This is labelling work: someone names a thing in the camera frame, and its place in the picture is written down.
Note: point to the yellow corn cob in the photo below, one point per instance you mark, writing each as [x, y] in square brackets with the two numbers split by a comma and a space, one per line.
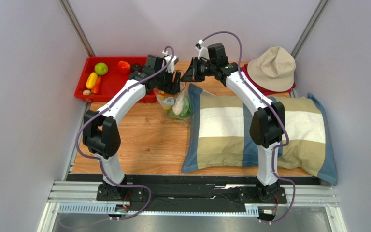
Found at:
[91, 80]

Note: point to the white radish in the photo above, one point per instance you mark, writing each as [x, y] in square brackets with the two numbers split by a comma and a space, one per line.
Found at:
[178, 107]

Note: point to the green lime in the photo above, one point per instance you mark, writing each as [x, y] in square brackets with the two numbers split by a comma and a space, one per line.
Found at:
[101, 69]

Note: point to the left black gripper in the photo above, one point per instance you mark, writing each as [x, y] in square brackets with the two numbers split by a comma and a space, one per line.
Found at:
[172, 88]

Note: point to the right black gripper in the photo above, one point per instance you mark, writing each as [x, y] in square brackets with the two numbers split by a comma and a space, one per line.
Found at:
[196, 69]

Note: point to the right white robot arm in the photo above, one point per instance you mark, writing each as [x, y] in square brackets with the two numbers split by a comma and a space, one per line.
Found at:
[268, 117]

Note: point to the red plastic bin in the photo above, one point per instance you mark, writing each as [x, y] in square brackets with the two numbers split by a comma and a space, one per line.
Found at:
[111, 83]

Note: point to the clear zip top bag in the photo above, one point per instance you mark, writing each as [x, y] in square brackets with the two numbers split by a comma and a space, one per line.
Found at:
[172, 95]

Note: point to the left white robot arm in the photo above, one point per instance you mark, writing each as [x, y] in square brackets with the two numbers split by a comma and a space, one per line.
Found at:
[100, 133]

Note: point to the beige bucket hat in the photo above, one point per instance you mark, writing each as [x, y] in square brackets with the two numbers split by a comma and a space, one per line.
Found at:
[273, 70]

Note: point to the orange carrot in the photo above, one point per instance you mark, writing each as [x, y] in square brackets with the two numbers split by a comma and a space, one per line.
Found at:
[96, 88]

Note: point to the green lettuce cabbage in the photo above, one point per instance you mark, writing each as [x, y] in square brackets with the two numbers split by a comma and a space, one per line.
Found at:
[187, 111]

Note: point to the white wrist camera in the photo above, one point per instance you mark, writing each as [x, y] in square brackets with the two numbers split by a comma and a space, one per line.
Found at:
[170, 60]
[202, 49]

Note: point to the red tomato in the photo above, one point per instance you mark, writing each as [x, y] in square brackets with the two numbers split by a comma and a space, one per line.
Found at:
[123, 67]

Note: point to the yellow bell pepper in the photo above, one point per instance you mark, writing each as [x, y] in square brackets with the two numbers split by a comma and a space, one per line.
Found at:
[165, 101]

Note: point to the small white mushroom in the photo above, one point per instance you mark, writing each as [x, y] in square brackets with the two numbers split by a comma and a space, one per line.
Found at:
[86, 92]

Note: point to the dark avocado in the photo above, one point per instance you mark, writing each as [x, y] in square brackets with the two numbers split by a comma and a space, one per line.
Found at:
[136, 67]

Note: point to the plaid pillow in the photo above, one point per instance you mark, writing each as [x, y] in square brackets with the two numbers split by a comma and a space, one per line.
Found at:
[219, 135]

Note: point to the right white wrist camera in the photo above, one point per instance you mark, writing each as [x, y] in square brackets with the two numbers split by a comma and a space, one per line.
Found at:
[202, 49]

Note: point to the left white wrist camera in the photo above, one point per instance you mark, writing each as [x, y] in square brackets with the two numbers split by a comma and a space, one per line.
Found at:
[170, 60]

